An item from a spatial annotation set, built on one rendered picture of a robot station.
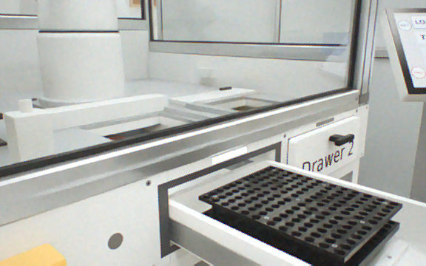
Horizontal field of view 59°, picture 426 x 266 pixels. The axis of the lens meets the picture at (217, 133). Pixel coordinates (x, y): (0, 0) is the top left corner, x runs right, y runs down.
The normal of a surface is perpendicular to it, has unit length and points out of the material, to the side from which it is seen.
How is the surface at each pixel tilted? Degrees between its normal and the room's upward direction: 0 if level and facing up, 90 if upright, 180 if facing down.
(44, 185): 90
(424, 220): 90
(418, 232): 90
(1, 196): 90
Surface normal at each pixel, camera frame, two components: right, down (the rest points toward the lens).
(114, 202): 0.72, 0.18
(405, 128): -0.61, 0.21
